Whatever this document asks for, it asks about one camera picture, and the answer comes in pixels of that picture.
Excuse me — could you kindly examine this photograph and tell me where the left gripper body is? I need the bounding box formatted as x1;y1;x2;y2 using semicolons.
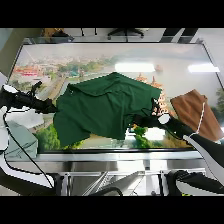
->
33;97;59;115

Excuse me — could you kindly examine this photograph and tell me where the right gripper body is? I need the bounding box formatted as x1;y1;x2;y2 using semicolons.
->
132;114;159;129

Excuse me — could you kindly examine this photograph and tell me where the green T-shirt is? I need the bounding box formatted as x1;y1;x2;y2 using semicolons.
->
53;71;163;148

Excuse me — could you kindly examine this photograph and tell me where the grey-green garment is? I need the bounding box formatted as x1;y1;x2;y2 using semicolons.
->
4;120;40;160

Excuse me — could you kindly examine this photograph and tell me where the brown garment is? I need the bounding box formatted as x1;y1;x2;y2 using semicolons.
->
170;88;224;142

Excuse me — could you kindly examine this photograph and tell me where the black office chair base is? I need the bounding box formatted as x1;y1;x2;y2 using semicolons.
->
107;28;145;41

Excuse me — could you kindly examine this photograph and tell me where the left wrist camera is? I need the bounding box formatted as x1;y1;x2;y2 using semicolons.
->
30;80;44;99

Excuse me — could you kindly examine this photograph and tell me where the white cable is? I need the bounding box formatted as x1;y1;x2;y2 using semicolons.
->
182;101;207;140

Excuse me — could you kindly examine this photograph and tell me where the black cable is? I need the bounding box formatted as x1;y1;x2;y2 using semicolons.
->
1;112;56;190

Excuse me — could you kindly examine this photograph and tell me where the silver frame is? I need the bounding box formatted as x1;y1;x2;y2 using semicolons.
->
0;35;224;197

